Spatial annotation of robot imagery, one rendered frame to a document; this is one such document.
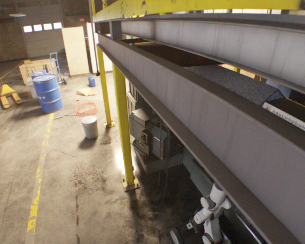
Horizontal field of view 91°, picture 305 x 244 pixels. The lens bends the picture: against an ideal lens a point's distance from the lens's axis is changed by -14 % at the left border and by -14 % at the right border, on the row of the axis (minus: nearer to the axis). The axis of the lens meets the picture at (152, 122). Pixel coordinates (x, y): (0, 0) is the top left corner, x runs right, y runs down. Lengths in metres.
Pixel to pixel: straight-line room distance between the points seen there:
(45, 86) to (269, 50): 4.49
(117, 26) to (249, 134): 1.38
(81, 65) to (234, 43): 7.11
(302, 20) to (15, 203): 3.07
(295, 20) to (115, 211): 2.34
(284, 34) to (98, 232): 2.32
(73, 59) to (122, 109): 6.07
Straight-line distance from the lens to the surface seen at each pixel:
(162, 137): 2.08
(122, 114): 1.81
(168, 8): 0.55
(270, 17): 0.30
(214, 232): 1.87
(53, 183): 2.95
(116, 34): 1.58
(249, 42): 0.93
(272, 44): 0.86
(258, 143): 0.40
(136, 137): 2.55
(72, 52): 7.65
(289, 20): 0.28
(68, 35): 7.59
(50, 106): 4.91
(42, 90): 4.78
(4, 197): 3.20
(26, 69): 7.94
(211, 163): 0.49
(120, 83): 1.68
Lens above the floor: 2.03
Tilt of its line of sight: 32 degrees down
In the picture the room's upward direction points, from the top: straight up
